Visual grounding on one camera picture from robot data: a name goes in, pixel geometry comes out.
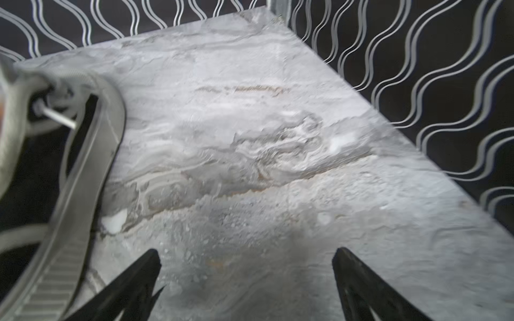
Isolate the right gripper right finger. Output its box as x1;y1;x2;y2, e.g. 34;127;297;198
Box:
332;247;430;320

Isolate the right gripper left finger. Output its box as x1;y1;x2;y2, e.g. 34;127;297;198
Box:
67;249;163;321

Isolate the black white sneaker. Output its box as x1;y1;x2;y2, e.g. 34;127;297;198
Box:
1;57;126;320

